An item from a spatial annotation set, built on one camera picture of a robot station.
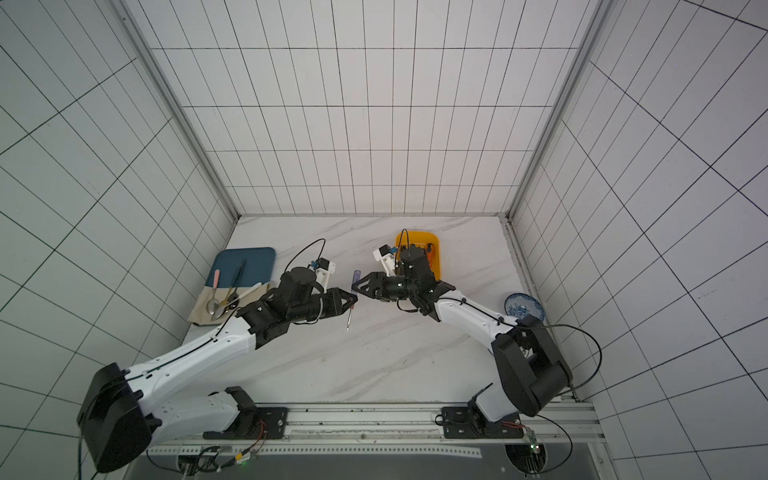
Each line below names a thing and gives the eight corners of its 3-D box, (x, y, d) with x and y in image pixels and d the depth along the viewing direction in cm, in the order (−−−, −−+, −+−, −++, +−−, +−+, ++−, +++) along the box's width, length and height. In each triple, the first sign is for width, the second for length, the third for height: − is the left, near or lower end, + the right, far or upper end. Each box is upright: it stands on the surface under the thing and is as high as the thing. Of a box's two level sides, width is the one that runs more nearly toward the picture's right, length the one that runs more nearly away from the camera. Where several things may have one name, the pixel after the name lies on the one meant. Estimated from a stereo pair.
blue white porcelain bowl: (501, 315, 96) (507, 306, 91) (500, 300, 100) (506, 290, 95) (535, 321, 95) (544, 312, 90) (533, 306, 98) (541, 296, 93)
